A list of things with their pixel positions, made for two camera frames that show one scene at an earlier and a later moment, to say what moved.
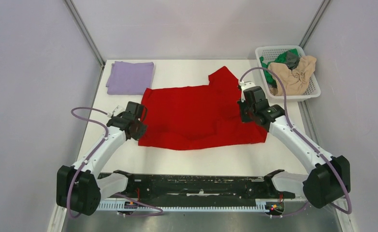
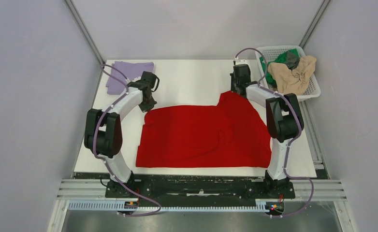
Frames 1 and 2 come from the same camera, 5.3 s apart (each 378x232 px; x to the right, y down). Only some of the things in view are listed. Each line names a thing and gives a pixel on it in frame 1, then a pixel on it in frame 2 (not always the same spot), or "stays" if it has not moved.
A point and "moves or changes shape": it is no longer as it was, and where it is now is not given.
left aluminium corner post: x=90 y=39 stays
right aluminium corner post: x=314 y=22 stays
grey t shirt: x=292 y=60 stays
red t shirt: x=188 y=117 moves or changes shape
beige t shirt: x=295 y=82 stays
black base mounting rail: x=205 y=187 stays
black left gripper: x=141 y=132 → x=148 y=107
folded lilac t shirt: x=125 y=78 stays
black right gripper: x=244 y=119 → x=233 y=89
